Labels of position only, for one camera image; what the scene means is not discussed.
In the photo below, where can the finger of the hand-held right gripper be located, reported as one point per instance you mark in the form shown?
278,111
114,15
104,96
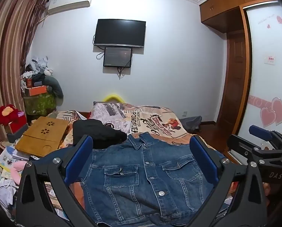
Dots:
261,130
244,146

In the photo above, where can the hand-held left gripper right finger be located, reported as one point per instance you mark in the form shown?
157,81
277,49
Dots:
203,160

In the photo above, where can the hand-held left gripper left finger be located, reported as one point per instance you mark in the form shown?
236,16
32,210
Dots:
78,158

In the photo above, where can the blue denim jacket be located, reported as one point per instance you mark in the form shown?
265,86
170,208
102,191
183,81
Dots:
131,189

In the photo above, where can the black cloth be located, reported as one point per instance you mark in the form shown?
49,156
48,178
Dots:
96,132

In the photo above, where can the dark grey floor cloth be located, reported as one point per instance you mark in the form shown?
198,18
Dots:
190,123

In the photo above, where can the wooden lap desk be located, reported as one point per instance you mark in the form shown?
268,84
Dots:
41,134

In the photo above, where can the white heart-print sliding door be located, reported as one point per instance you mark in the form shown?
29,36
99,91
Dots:
268,80

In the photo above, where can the wooden door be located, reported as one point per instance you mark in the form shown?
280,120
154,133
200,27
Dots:
237,82

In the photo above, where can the pink cloth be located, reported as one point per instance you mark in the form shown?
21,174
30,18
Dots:
18,167

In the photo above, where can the printed blanket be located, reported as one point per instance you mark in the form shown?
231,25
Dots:
155,118

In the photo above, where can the dark red box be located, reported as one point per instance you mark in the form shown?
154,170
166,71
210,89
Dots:
19,127

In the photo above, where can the green patterned box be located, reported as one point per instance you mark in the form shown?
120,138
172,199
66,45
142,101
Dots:
38,105

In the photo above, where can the yellow plastic item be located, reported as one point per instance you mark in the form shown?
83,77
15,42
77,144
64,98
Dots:
112,97

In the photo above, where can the small door sticker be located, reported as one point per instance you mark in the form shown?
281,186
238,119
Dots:
270,60

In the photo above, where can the pile of papers and books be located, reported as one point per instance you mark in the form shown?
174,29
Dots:
4,170

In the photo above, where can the orange box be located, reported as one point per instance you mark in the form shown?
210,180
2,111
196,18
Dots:
38,90

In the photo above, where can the red plush flower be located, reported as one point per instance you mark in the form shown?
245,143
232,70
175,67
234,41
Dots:
6,112

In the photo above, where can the pile of white clutter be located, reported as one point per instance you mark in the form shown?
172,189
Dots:
38,66

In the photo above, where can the small black monitor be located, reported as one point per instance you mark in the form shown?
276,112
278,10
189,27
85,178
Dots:
117,57

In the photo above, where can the striped brown curtain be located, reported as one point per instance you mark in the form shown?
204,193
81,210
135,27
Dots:
8,52

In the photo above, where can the wooden overhead cabinet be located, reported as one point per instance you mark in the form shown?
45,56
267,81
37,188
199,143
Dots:
226,7

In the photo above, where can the white air conditioner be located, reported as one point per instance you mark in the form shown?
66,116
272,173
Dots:
70,1

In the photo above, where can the black wall television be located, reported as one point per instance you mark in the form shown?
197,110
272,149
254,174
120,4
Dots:
119,33

